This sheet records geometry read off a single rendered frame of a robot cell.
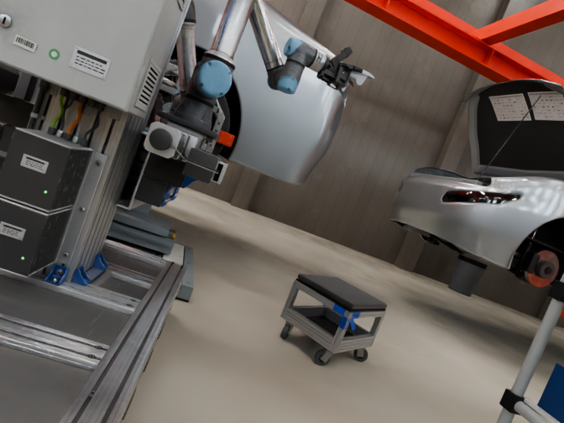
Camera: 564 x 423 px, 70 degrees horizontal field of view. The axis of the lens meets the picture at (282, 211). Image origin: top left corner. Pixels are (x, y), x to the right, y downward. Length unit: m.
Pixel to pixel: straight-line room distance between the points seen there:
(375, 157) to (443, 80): 1.94
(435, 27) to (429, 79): 2.82
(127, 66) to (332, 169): 6.72
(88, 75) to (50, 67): 0.08
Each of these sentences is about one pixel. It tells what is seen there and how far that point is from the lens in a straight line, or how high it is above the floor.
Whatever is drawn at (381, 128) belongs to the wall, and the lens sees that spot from 7.93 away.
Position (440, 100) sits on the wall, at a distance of 8.45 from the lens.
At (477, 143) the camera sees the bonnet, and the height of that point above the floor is 1.99.
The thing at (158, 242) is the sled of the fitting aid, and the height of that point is 0.14.
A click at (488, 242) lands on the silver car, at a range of 3.67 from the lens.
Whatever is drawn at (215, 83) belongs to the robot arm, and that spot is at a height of 0.97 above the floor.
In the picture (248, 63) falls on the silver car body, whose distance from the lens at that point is 2.67.
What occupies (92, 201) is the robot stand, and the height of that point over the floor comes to 0.49.
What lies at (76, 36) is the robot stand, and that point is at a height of 0.88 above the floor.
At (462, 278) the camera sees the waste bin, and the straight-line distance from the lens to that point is 8.18.
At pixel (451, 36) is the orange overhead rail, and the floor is 3.15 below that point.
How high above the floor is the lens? 0.74
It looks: 4 degrees down
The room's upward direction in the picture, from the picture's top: 21 degrees clockwise
